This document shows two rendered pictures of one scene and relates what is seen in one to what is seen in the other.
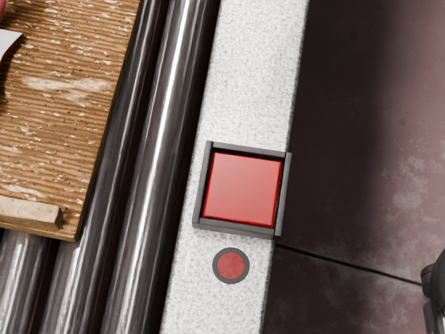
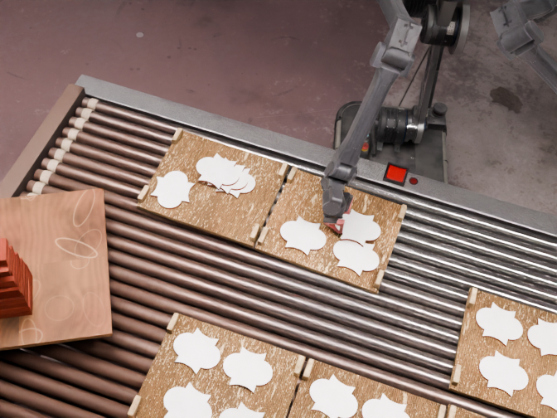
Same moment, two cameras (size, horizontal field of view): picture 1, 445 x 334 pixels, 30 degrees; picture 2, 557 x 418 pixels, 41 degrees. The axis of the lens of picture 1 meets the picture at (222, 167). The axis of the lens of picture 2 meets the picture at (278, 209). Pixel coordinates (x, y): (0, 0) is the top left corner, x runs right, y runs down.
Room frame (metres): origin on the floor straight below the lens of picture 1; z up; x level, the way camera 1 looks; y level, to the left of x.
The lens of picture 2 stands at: (0.51, 1.62, 2.98)
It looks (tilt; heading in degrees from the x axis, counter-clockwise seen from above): 56 degrees down; 274
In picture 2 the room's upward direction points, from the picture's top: 7 degrees clockwise
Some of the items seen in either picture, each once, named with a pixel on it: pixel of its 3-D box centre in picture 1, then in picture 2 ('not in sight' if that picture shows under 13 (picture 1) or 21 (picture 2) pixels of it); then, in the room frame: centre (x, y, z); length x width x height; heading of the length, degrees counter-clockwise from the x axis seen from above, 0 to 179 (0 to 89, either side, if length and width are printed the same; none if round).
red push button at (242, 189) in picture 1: (242, 190); (395, 174); (0.23, -0.02, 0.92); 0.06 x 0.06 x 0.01; 81
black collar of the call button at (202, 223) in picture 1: (242, 190); (395, 174); (0.23, -0.02, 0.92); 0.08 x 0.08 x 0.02; 81
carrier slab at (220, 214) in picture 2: not in sight; (214, 186); (0.83, 0.17, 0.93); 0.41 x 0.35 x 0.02; 170
